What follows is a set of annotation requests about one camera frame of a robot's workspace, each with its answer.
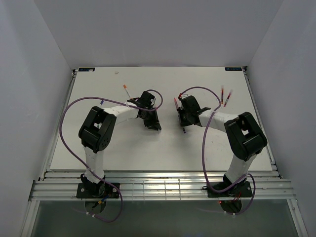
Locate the pink highlighter pen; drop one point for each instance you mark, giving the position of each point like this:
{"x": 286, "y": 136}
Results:
{"x": 176, "y": 104}

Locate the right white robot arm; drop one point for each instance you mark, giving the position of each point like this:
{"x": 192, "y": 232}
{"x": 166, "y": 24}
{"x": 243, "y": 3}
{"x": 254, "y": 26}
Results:
{"x": 246, "y": 139}

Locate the left blue table label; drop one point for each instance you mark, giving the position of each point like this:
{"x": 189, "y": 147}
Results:
{"x": 86, "y": 69}

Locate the blue table label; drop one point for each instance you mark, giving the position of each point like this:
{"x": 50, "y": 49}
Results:
{"x": 86, "y": 69}
{"x": 233, "y": 69}

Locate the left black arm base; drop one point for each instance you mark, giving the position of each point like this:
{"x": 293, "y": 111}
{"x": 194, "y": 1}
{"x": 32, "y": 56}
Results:
{"x": 104, "y": 191}

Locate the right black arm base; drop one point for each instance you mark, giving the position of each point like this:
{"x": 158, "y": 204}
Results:
{"x": 219, "y": 190}

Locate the orange tipped red pen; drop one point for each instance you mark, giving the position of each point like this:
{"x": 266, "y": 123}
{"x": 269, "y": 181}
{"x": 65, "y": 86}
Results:
{"x": 222, "y": 94}

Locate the orange capped white marker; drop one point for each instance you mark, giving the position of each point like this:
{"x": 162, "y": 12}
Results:
{"x": 126, "y": 90}

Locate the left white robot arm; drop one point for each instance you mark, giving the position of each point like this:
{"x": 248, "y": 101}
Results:
{"x": 97, "y": 129}

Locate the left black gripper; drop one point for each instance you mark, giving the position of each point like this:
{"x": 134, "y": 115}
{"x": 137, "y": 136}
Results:
{"x": 153, "y": 124}

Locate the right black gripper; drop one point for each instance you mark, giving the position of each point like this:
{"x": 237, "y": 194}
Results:
{"x": 182, "y": 123}

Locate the red highlighter pen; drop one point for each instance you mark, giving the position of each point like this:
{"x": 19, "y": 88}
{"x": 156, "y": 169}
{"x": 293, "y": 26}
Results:
{"x": 228, "y": 97}

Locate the aluminium table frame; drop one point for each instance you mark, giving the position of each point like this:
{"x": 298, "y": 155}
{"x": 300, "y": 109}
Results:
{"x": 177, "y": 179}

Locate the right blue table label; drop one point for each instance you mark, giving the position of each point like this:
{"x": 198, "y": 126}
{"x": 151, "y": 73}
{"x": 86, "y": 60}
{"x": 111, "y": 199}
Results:
{"x": 233, "y": 69}

